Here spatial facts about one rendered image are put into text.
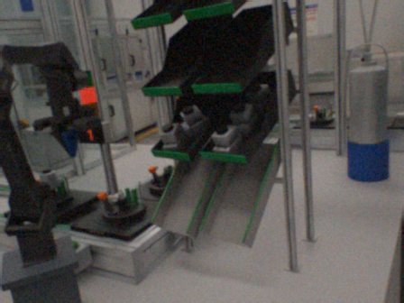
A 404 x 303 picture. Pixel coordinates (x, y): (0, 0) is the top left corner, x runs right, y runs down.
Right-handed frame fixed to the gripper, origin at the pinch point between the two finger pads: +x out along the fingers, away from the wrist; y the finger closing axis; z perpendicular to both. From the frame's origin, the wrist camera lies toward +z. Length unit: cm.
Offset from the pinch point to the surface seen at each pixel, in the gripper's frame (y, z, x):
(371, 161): -57, 93, 31
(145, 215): -2.4, 20.6, 28.4
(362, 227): -60, 52, 39
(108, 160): 22.5, 33.9, 15.8
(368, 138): -56, 93, 22
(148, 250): -11.7, 8.9, 32.6
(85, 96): 23.1, 29.2, -8.2
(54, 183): 36.8, 20.2, 21.0
